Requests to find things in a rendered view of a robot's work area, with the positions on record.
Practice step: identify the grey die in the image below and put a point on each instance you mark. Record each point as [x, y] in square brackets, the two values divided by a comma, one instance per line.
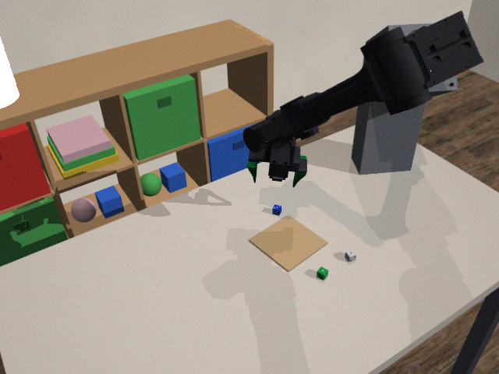
[350, 255]

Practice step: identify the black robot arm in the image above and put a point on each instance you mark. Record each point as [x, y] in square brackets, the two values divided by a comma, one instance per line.
[407, 68]

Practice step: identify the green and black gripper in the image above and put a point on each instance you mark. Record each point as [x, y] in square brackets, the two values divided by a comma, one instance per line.
[299, 164]

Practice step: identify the tan flat mat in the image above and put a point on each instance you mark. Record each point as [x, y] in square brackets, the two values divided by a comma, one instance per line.
[288, 242]

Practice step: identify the green die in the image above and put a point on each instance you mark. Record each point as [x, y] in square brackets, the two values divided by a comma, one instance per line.
[322, 273]

